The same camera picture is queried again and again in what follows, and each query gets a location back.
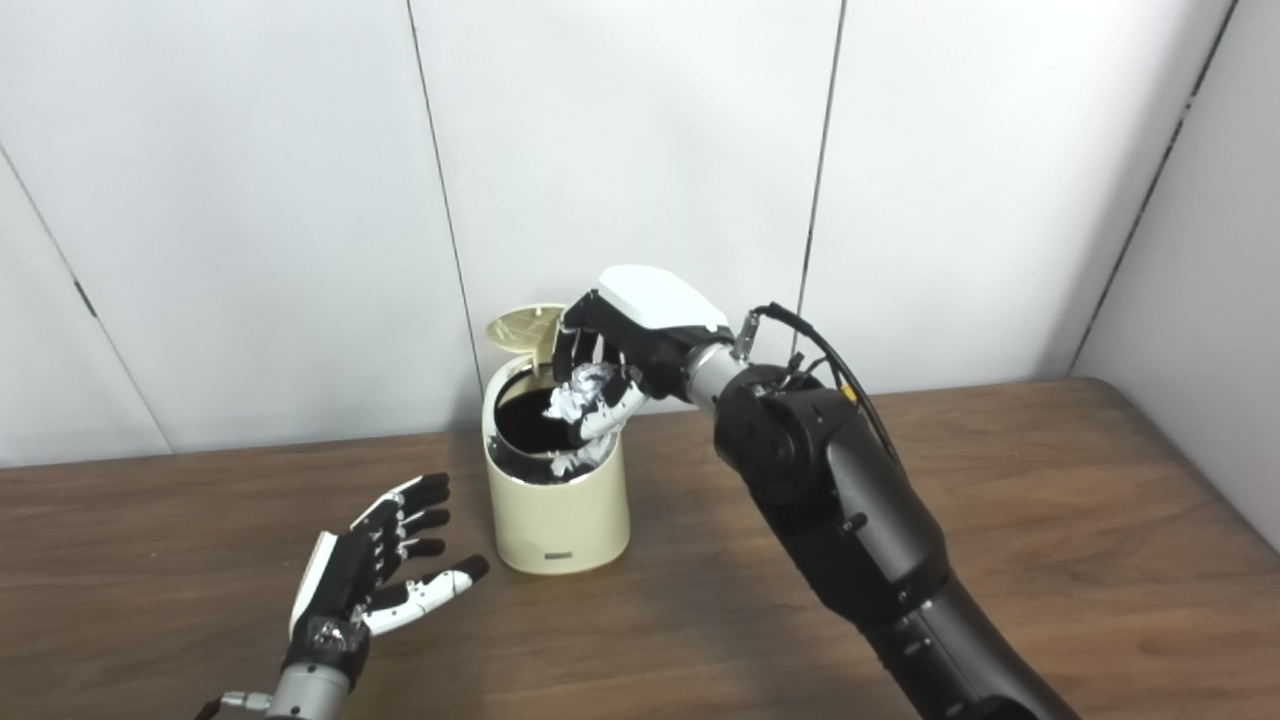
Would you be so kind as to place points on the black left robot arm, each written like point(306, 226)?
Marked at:
point(305, 695)

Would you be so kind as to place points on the cream round bin lid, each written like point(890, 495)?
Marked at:
point(520, 330)

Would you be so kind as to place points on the cream-colored desktop trash bin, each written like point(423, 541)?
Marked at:
point(555, 520)

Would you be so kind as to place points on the black wall panel hinge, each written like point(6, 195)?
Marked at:
point(85, 298)

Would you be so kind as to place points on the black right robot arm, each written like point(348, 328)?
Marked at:
point(850, 520)

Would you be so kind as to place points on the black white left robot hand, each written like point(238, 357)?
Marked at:
point(340, 580)

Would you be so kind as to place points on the white paper ball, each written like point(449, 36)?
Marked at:
point(580, 390)

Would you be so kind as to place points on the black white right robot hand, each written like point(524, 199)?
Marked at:
point(660, 300)

